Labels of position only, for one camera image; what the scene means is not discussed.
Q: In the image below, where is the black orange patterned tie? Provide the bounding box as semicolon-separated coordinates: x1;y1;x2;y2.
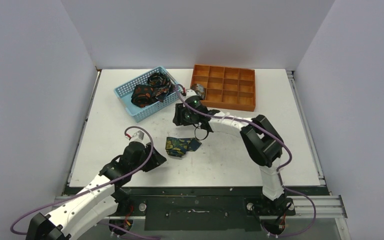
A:
131;84;159;108

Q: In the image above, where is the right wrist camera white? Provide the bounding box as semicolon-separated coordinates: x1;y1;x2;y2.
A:
182;89;198;99

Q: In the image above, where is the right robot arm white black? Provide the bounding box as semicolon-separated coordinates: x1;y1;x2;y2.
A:
172;95;286;215

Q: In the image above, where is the rolled dark patterned tie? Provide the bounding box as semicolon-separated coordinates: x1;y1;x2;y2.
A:
190;83;206;100

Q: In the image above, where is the blue yellow floral tie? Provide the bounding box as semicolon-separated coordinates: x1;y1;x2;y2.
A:
165;136;202;158

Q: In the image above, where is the blue plastic basket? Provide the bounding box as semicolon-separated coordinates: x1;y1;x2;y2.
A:
113;66;180;123

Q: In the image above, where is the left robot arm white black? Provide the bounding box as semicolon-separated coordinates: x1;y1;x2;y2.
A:
25;141;167;240

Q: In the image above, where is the orange wooden compartment tray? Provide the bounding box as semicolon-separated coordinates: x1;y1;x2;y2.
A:
190;64;256;112

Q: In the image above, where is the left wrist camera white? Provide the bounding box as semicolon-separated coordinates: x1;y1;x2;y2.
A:
129;130;145;144

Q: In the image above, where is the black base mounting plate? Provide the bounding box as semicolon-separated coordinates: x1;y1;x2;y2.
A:
62;186;312;233

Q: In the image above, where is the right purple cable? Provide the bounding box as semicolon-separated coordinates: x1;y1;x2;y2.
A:
174;84;317;238

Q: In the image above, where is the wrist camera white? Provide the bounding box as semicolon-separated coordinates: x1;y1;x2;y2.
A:
182;89;198;99
129;130;145;144

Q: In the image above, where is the dark patterned tie in basket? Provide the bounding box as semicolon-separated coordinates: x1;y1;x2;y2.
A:
147;72;174;102

